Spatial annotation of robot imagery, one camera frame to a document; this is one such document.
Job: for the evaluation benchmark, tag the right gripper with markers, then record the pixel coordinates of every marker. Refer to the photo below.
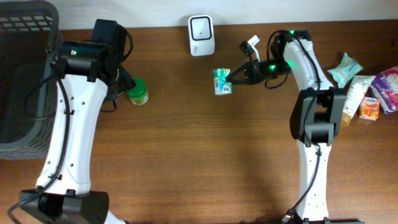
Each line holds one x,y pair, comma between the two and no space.
248,68

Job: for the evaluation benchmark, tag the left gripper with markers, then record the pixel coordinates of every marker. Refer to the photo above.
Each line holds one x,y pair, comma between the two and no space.
125,82

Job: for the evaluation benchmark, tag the green red snack bag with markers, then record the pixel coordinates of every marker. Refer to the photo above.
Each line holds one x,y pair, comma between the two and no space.
139,94

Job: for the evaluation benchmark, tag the small teal tissue pack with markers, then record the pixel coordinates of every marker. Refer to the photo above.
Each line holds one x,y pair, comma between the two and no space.
221,86

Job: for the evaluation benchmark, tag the teal snack packet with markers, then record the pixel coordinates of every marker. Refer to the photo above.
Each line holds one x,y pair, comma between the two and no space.
345,71

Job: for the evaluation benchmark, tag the white cream tube gold cap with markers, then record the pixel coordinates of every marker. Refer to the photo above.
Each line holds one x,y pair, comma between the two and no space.
356,91

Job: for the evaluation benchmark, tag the small orange tissue pack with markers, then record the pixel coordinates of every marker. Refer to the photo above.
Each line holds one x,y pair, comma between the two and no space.
369,108

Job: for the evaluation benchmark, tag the red purple pad package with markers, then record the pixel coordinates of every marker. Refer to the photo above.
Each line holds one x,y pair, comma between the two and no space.
384,88

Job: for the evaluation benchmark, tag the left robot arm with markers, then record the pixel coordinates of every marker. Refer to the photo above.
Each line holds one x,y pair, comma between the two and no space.
88,74

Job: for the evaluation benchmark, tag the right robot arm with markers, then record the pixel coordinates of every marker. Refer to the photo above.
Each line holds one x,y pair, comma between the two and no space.
316,117

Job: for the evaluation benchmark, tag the white barcode scanner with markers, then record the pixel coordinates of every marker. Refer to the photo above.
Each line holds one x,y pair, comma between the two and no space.
201,35

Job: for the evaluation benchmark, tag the dark grey plastic basket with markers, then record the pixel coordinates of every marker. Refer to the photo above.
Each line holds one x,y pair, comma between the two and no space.
30,37

